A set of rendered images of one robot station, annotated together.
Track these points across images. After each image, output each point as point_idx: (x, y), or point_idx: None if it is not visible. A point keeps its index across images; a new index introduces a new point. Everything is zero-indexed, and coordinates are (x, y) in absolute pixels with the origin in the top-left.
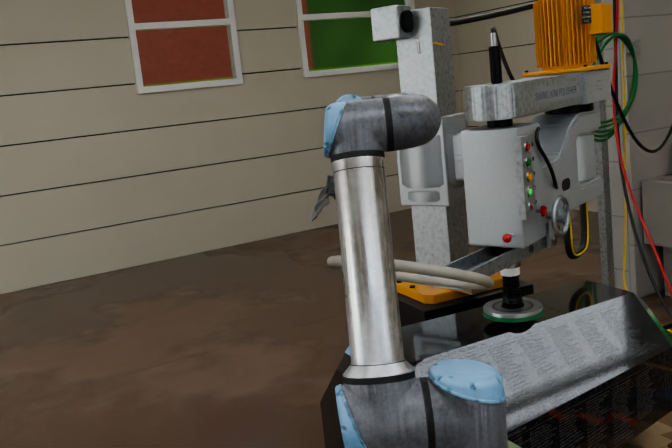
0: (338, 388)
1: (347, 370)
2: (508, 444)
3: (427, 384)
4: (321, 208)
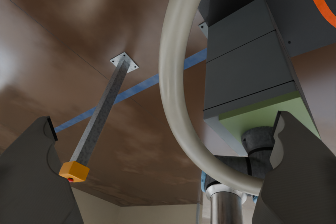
0: (203, 191)
1: (208, 199)
2: (304, 114)
3: (250, 196)
4: (56, 172)
